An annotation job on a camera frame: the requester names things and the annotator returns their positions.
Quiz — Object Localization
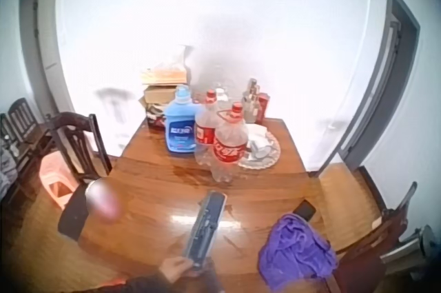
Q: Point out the person's left hand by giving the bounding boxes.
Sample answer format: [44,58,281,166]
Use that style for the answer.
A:
[159,256,198,282]

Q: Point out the brown seat wooden chair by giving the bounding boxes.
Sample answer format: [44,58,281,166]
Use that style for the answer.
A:
[316,163,420,293]

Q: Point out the purple cloth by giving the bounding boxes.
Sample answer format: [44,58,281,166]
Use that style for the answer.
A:
[258,212,340,292]

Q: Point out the black phone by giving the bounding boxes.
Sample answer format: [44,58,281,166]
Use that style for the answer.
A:
[291,199,318,222]

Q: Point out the dark grey long device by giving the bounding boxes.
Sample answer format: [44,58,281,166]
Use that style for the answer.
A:
[183,190,229,270]

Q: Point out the pink plastic stool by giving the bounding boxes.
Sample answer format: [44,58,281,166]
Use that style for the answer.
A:
[38,150,79,210]

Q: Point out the white cups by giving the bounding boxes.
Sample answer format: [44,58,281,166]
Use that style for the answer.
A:
[247,124,277,161]

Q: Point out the round glass tray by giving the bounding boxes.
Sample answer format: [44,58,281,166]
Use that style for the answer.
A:
[237,123,282,171]

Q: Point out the small red label soda bottle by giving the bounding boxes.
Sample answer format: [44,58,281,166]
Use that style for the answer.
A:
[194,89,222,167]

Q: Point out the grey frame door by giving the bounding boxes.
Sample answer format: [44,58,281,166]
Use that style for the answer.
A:
[18,0,75,112]
[338,0,422,174]

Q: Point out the red can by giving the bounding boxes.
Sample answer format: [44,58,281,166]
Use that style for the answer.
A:
[256,92,272,125]

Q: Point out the dark wooden chair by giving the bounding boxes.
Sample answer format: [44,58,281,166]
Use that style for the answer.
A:
[43,112,114,184]

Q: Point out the clear bottle white cap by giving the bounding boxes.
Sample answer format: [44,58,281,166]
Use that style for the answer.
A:
[214,85,231,112]

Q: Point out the row of dark chairs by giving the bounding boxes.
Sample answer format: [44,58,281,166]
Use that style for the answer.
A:
[0,97,53,205]

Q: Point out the glass perfume bottles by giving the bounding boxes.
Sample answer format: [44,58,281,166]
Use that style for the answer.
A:
[240,78,263,125]

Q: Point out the stack of cardboard boxes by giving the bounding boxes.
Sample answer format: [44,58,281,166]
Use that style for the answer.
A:
[139,65,192,132]

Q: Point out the large red label soda bottle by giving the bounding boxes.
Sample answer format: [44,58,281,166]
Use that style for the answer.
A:
[211,102,250,184]

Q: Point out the blue detergent bottle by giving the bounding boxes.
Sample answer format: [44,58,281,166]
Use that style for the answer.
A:
[163,85,203,154]

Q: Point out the metal pole fixture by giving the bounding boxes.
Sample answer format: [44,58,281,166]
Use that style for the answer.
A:
[378,224,437,274]

